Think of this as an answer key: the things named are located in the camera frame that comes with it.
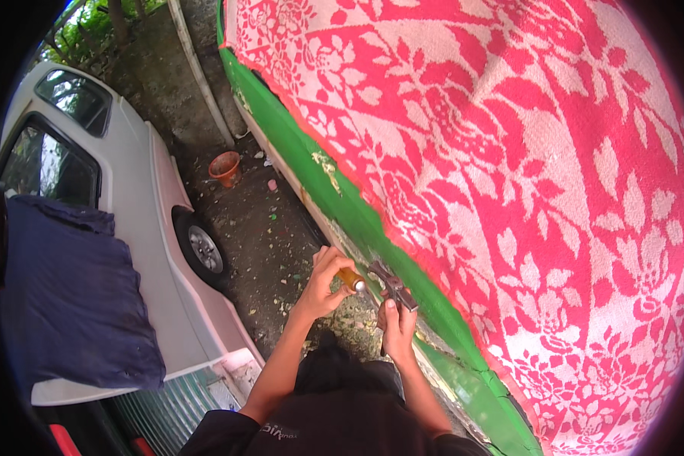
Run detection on person's left hand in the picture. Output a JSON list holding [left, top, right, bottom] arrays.
[[293, 245, 359, 321]]

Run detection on person's right hand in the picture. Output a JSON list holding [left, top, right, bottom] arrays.
[[376, 288, 418, 363]]

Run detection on amber handled chisel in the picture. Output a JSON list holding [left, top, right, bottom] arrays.
[[336, 267, 369, 295]]

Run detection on metal claw hammer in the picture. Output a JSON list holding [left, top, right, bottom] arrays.
[[367, 260, 420, 358]]

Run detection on person's legs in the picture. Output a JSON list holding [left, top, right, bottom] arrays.
[[292, 331, 407, 401]]

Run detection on green vehicle body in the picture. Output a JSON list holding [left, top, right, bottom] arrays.
[[216, 0, 546, 456]]

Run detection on person's body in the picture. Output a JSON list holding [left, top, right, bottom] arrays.
[[177, 392, 492, 456]]

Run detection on orange flower pot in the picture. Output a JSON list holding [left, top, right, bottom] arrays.
[[208, 151, 242, 189]]

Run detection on white car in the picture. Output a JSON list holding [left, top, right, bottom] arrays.
[[0, 62, 266, 407]]

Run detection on red white floral blanket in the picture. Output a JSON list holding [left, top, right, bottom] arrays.
[[222, 0, 684, 456]]

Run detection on corrugated metal sheet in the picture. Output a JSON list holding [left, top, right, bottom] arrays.
[[110, 365, 246, 456]]

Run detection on white pipe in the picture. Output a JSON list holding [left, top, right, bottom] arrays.
[[167, 0, 238, 149]]

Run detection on dark blue cloth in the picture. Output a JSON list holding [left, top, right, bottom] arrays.
[[0, 195, 167, 395]]

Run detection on green trees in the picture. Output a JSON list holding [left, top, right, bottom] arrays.
[[37, 0, 167, 70]]

